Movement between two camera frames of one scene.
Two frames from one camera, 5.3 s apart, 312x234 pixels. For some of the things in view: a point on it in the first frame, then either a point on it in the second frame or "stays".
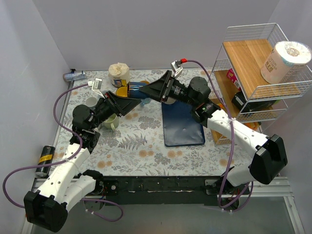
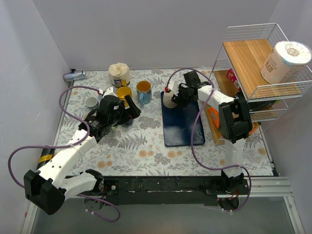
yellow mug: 122,91 stays
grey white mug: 91,101 stays
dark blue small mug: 133,89 -> 129,122
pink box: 232,76 stays
